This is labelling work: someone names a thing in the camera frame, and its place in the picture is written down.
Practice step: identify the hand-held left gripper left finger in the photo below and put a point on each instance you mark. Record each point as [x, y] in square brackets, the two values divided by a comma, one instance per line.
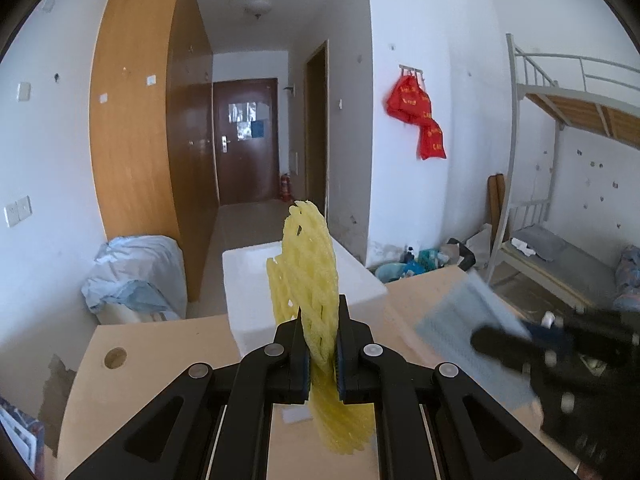
[300, 375]

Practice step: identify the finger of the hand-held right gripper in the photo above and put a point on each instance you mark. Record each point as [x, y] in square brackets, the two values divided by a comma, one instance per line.
[505, 350]
[605, 329]

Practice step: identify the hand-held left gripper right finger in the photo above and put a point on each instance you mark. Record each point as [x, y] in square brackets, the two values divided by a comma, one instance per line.
[341, 370]

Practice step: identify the white foam box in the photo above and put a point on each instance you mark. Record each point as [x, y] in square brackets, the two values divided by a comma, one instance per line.
[250, 285]

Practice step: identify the yellow foam net sleeve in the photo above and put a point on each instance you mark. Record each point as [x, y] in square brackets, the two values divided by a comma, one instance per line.
[312, 270]

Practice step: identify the patterned pillow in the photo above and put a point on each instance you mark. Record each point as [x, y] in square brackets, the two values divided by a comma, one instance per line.
[629, 275]

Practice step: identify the grey bed cushion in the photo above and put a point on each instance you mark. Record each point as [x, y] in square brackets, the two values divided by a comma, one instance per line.
[570, 260]

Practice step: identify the light blue basin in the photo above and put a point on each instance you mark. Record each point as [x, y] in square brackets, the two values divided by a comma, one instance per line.
[387, 272]

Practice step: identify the black bag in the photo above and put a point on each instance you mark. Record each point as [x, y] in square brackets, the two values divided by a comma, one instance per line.
[457, 252]

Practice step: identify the wooden planks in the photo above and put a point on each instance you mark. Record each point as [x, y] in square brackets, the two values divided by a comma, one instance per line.
[496, 210]

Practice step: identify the red fire extinguisher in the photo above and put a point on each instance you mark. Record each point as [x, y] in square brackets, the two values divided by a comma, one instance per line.
[285, 190]

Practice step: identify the dark brown door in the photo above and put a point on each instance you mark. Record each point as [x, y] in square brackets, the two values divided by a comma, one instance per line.
[250, 170]

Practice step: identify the white metal bunk bed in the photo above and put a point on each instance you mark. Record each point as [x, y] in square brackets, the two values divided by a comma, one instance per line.
[575, 105]

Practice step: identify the red cloth bags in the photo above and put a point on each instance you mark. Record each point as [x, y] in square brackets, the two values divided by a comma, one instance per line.
[415, 110]

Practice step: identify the papers on door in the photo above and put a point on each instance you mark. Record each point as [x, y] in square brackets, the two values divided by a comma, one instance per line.
[245, 120]

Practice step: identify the printed cardboard box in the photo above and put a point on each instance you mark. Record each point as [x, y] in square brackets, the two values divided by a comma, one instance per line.
[17, 430]

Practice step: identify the wooden wardrobe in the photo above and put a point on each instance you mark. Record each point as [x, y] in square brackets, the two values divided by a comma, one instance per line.
[135, 135]

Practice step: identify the ceiling lamp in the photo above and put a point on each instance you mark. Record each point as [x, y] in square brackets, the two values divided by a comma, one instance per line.
[257, 10]

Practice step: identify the wooden side door frame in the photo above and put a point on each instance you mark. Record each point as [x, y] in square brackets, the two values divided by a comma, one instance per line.
[316, 130]

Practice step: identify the wall hook rack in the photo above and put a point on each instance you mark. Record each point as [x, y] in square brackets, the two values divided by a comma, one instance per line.
[412, 71]

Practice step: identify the double wall switch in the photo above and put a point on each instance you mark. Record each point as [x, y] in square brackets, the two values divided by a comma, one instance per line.
[17, 211]

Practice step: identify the single wall switch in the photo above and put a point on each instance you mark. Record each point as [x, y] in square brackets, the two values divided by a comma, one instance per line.
[24, 91]

